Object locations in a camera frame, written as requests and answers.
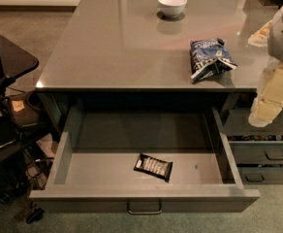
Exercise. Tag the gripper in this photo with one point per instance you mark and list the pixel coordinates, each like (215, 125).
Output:
(263, 112)

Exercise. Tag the black rxbar chocolate bar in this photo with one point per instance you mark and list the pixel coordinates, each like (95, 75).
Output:
(154, 167)

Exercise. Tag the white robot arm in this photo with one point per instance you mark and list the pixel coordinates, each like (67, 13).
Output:
(275, 39)

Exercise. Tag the grey right upper drawer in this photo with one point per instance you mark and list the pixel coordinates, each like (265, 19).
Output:
(240, 122)

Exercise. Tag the grey right lower drawer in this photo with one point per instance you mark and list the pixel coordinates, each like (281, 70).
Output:
(261, 175)

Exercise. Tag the open grey top drawer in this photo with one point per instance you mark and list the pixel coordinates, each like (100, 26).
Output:
(93, 170)

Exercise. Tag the blue chip bag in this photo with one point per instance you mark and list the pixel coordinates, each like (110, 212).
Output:
(209, 58)

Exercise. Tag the white ceramic bowl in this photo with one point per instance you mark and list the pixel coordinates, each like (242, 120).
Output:
(172, 8)

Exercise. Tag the brown box with note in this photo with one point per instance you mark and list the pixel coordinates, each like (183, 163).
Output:
(25, 108)

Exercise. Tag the black clip on floor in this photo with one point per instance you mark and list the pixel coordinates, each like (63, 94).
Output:
(35, 216)

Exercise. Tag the black round side table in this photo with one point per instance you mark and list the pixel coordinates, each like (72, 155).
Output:
(16, 62)

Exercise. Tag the metal drawer handle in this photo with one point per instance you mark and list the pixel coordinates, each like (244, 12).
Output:
(144, 208)

